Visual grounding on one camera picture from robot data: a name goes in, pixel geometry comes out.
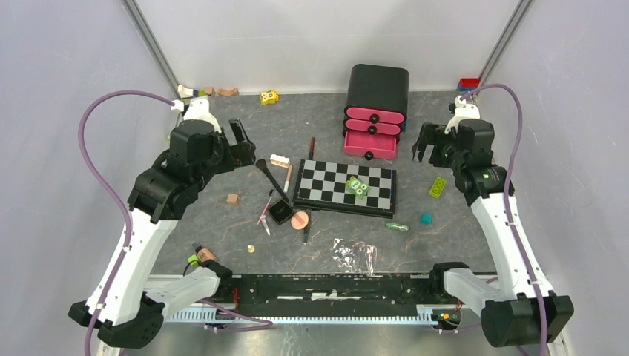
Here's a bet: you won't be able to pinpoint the red blue blocks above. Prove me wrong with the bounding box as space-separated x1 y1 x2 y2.
456 77 480 92

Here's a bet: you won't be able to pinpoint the black makeup brush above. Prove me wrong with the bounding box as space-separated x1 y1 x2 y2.
255 159 290 202

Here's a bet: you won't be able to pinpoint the black white chessboard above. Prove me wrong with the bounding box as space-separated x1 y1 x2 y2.
292 159 397 219

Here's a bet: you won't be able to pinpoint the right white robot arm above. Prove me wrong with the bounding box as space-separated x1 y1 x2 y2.
412 96 574 347

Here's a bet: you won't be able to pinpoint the white lego brick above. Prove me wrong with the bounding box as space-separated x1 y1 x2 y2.
269 154 291 168

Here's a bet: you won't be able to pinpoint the black drawer cabinet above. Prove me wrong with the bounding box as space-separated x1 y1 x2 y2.
343 64 409 139

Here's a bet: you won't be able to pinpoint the yellow toy block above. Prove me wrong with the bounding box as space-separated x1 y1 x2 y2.
259 90 280 105

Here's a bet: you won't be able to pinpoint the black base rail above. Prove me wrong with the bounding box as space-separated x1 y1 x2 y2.
209 273 458 318

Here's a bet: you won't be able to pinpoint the green tube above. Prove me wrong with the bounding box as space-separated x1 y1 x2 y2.
385 222 409 231

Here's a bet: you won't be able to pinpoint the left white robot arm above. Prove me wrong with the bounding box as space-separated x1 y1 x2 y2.
68 96 256 350

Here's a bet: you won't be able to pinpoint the round pink powder puff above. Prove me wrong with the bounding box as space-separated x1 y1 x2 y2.
290 211 309 231

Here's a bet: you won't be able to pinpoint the wooden arch block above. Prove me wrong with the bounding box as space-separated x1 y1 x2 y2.
217 88 240 96

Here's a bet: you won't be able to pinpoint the dark red pencil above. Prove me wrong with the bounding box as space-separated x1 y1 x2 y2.
308 136 316 160

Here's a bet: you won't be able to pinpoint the pink lip gloss wand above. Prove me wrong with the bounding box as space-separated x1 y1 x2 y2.
256 189 274 236

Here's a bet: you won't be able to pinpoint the beige white makeup pen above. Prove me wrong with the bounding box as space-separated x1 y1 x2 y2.
283 165 293 193

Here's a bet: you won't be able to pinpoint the black eyeliner pencil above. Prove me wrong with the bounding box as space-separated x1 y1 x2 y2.
303 210 313 245

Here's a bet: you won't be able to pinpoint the purple cable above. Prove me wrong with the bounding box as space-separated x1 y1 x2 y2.
77 90 185 356
459 83 550 356

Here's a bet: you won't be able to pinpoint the green lego brick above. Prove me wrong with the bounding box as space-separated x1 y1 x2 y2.
429 177 447 199

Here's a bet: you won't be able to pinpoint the teal cube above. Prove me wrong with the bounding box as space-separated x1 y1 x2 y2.
421 213 432 225

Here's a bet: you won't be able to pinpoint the black square compact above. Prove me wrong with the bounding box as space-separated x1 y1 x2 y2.
267 199 294 225

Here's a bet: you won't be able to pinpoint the white toy block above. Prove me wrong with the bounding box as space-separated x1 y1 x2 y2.
177 85 195 99

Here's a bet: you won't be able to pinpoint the green owl toy block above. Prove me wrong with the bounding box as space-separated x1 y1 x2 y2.
346 176 370 199

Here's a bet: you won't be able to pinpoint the clear plastic wrapper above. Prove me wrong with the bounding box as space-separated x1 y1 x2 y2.
332 238 378 276

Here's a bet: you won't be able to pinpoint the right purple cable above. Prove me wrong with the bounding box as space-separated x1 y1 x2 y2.
459 83 550 356

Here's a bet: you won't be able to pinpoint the brown wooden cube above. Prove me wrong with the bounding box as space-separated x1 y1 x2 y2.
226 193 240 205

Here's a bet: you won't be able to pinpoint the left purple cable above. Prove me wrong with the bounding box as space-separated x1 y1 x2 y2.
77 90 185 356

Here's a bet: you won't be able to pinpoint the foundation bottle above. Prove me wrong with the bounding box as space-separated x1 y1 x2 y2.
192 243 217 263

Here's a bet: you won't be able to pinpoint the small green block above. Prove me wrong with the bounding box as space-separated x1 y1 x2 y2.
188 255 200 266

